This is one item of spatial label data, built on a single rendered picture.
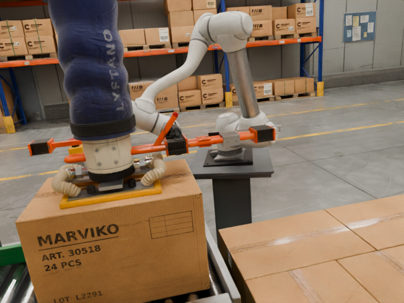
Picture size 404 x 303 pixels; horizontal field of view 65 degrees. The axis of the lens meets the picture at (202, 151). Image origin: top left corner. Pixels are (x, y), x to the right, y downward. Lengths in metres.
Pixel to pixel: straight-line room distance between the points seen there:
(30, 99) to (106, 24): 8.85
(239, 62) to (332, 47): 9.90
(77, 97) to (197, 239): 0.63
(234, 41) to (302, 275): 1.07
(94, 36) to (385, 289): 1.31
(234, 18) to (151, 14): 8.12
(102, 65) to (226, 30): 0.72
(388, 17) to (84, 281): 12.25
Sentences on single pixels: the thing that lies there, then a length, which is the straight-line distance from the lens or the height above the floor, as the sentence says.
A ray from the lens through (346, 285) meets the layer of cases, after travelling 1.38.
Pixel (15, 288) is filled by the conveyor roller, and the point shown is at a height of 0.54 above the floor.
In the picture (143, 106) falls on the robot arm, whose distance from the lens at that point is 1.48.
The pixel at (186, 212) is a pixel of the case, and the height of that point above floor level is 0.88.
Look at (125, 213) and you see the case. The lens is 1.10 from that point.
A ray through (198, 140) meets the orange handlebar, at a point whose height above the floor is 1.09.
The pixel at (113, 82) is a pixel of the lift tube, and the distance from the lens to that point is 1.10.
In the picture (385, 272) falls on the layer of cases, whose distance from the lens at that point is 1.49.
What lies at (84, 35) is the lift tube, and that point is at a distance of 1.08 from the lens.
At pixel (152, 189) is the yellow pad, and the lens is 1.13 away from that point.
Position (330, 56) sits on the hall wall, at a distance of 11.49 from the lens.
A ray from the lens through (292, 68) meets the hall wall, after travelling 10.82.
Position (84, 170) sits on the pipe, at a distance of 1.24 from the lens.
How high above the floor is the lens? 1.40
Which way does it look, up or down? 17 degrees down
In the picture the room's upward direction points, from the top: 5 degrees counter-clockwise
